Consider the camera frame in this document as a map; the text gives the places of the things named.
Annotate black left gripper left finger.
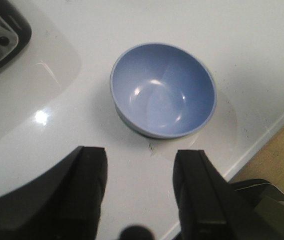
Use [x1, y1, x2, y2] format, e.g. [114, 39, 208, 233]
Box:
[0, 146, 107, 240]

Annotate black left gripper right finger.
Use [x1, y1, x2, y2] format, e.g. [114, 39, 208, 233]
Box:
[173, 149, 284, 240]

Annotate blue bowl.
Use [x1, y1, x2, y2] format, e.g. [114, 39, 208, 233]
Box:
[110, 42, 217, 139]

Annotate black chrome four-slot toaster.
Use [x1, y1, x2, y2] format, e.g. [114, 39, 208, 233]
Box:
[0, 0, 32, 68]

